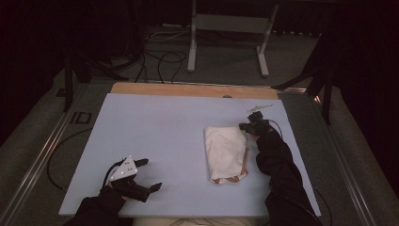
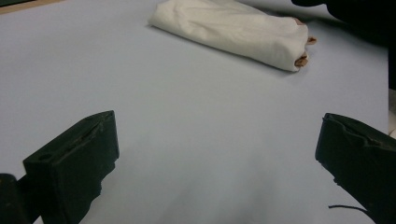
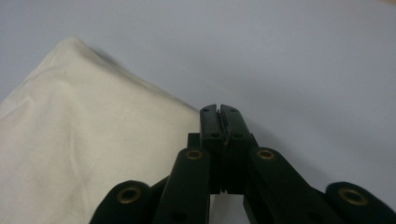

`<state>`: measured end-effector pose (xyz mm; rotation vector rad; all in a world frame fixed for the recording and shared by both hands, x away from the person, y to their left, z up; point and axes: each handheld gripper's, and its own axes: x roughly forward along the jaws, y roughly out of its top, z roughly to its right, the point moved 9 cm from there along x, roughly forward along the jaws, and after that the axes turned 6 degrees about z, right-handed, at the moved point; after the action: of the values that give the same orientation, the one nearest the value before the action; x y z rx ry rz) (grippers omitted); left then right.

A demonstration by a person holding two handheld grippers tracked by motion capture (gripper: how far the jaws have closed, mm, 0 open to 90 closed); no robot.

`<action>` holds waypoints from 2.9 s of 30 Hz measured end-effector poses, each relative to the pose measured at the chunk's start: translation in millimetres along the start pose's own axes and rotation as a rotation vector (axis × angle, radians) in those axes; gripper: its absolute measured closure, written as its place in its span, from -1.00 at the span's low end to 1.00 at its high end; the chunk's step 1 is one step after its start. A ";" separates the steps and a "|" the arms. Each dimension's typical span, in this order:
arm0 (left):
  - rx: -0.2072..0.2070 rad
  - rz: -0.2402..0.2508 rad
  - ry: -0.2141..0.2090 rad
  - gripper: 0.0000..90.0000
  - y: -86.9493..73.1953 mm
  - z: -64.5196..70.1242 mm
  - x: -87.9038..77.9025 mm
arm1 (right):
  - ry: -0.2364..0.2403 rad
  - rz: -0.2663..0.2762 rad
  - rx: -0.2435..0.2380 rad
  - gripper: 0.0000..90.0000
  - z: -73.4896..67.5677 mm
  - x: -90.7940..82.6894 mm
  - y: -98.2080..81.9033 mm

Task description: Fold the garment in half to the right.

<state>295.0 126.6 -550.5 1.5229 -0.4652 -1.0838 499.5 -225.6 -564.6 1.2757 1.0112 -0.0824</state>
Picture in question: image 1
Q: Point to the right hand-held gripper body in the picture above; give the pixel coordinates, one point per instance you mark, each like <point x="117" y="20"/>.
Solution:
<point x="258" y="122"/>

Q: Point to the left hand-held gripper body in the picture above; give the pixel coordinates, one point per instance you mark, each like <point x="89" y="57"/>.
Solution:
<point x="125" y="171"/>

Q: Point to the cream baby bodysuit brown trim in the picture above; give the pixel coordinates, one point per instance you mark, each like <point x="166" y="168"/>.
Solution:
<point x="224" y="150"/>

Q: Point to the person's right hand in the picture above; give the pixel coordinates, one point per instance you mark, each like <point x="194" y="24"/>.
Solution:
<point x="266" y="138"/>

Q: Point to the person's left hand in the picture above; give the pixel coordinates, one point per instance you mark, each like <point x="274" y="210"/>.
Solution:
<point x="113" y="192"/>

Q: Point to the light blue mat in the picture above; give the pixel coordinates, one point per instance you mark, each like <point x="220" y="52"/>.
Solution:
<point x="163" y="125"/>

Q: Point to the black tripod stand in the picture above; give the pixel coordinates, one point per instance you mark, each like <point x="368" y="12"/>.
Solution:
<point x="68" y="88"/>
<point x="327" y="100"/>

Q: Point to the white metal stand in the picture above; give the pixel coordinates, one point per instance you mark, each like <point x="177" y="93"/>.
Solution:
<point x="232" y="23"/>

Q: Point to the aluminium rail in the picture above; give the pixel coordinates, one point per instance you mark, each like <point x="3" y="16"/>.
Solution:
<point x="291" y="89"/>
<point x="37" y="163"/>
<point x="348" y="175"/>

